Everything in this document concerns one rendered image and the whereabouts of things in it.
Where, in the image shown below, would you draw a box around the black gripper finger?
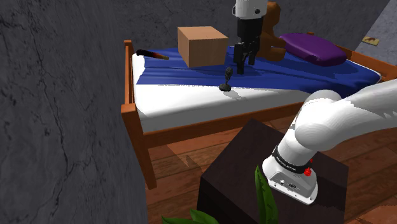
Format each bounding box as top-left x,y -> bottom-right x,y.
233,43 -> 249,75
247,40 -> 261,66

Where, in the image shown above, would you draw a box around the brown teddy bear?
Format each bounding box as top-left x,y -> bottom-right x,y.
255,1 -> 288,62

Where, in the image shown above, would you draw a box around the small black figurine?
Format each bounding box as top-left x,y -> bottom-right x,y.
218,67 -> 233,92

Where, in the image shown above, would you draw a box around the blue blanket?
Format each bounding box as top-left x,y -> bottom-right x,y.
136,45 -> 382,99

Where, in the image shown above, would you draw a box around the brown cardboard box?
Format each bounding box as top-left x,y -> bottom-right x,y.
177,25 -> 229,69

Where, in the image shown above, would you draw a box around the purple pillow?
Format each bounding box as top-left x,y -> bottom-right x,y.
279,32 -> 347,67

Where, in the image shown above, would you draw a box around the wooden bed with white mattress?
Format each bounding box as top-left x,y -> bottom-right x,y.
120,31 -> 397,190

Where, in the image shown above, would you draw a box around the dark brown stick tool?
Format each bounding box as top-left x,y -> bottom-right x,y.
136,48 -> 170,61

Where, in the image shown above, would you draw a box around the dark robot stand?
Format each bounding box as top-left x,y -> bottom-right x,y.
196,118 -> 349,224

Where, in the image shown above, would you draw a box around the green plant leaves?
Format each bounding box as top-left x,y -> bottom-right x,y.
161,164 -> 279,224

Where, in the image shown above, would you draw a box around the small framed wall picture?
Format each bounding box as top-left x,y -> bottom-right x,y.
361,36 -> 380,46

